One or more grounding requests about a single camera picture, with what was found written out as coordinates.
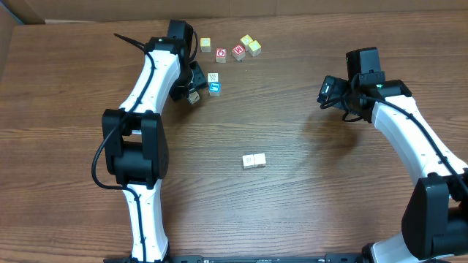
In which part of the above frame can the white patterned block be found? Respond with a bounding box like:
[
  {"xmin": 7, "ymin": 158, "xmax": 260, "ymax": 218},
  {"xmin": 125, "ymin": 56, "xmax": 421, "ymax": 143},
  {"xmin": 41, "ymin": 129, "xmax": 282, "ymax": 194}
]
[
  {"xmin": 207, "ymin": 72, "xmax": 219, "ymax": 83},
  {"xmin": 187, "ymin": 91, "xmax": 200, "ymax": 104}
]

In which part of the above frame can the red framed block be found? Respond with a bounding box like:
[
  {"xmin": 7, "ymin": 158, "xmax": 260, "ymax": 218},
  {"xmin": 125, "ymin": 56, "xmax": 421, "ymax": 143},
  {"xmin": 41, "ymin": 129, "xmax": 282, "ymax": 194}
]
[{"xmin": 242, "ymin": 154, "xmax": 255, "ymax": 169}]

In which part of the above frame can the plain white block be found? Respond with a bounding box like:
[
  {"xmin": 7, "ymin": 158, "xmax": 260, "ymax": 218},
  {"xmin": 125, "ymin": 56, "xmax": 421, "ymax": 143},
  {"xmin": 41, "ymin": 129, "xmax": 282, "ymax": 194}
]
[{"xmin": 254, "ymin": 153, "xmax": 266, "ymax": 167}]

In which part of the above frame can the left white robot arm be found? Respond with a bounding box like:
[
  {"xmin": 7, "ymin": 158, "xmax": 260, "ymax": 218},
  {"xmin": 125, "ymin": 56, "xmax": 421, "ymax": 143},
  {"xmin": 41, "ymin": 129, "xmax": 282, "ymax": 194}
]
[{"xmin": 91, "ymin": 34, "xmax": 207, "ymax": 262}]

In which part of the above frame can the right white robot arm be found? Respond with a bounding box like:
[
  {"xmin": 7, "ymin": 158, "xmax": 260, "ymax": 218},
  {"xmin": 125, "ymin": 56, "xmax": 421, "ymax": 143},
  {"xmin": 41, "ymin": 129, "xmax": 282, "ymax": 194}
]
[{"xmin": 317, "ymin": 74, "xmax": 467, "ymax": 262}]

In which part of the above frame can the blue letter block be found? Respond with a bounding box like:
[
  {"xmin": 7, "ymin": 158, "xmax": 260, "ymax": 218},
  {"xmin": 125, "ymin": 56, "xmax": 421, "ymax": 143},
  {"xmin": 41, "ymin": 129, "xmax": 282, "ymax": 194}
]
[{"xmin": 208, "ymin": 82, "xmax": 222, "ymax": 97}]

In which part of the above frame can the yellow block far left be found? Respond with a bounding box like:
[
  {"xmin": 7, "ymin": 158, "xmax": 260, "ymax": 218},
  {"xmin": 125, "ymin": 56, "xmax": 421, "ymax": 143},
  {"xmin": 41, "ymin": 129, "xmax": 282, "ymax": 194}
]
[{"xmin": 200, "ymin": 37, "xmax": 211, "ymax": 53}]

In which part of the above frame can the yellow block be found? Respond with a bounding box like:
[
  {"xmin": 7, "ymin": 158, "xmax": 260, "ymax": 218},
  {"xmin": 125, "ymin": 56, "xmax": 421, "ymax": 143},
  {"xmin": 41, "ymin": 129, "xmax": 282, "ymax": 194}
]
[
  {"xmin": 240, "ymin": 34, "xmax": 253, "ymax": 50},
  {"xmin": 200, "ymin": 37, "xmax": 211, "ymax": 53},
  {"xmin": 249, "ymin": 40, "xmax": 262, "ymax": 57}
]

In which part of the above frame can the red block letter left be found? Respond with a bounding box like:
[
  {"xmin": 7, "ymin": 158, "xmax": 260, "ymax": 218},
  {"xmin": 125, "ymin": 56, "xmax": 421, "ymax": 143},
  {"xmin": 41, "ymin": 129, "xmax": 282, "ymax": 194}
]
[{"xmin": 215, "ymin": 48, "xmax": 227, "ymax": 64}]

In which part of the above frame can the red block letter E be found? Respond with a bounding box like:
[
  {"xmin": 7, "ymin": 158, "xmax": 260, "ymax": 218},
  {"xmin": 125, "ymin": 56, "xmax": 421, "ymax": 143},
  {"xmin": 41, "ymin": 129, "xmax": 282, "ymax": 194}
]
[{"xmin": 232, "ymin": 45, "xmax": 246, "ymax": 61}]

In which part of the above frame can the yellow block upper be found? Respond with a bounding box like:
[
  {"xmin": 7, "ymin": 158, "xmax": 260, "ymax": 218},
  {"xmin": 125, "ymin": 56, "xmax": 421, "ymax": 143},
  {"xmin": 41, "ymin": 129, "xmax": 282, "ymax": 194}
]
[{"xmin": 240, "ymin": 34, "xmax": 253, "ymax": 50}]

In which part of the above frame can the yellow block right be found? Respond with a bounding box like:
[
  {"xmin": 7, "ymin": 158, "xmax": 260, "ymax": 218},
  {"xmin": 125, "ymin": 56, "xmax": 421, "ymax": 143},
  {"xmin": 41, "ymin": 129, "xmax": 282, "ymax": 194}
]
[{"xmin": 249, "ymin": 40, "xmax": 262, "ymax": 57}]

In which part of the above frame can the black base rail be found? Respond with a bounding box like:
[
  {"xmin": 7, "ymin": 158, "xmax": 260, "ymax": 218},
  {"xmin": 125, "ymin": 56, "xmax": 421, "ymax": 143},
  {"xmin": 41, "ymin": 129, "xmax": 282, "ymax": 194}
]
[{"xmin": 104, "ymin": 254, "xmax": 366, "ymax": 263}]

